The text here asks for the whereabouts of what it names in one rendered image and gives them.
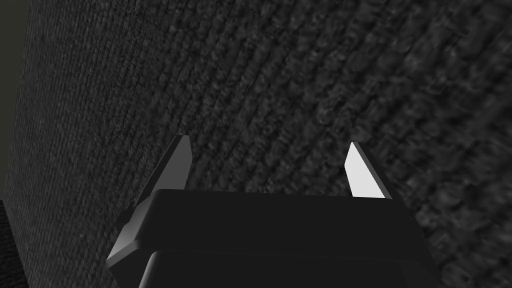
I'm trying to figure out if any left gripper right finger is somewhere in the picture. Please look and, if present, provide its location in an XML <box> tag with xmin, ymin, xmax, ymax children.
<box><xmin>344</xmin><ymin>141</ymin><xmax>395</xmax><ymax>200</ymax></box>

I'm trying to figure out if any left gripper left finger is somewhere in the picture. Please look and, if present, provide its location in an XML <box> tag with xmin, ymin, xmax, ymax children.
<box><xmin>137</xmin><ymin>134</ymin><xmax>193</xmax><ymax>206</ymax></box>

